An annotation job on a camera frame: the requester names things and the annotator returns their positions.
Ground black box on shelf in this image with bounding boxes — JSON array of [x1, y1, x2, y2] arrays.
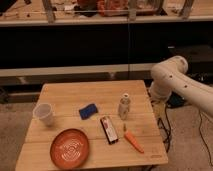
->
[[170, 45, 213, 73]]

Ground orange toy carrot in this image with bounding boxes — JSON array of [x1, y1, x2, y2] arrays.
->
[[123, 125, 144, 153]]

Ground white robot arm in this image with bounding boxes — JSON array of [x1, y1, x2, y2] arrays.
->
[[149, 56, 213, 118]]

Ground black floor cables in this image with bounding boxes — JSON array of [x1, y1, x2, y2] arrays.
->
[[151, 99, 213, 168]]

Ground translucent plastic cup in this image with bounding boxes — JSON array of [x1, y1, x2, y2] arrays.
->
[[33, 103, 53, 126]]

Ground small white bottle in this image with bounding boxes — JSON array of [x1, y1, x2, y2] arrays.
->
[[118, 93, 131, 120]]

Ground wooden folding table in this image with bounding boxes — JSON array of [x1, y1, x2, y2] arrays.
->
[[15, 80, 168, 171]]

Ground blue sponge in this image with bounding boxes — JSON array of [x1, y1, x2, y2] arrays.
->
[[79, 103, 98, 120]]

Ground orange patterned plate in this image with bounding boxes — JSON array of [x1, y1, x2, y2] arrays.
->
[[50, 129, 89, 170]]

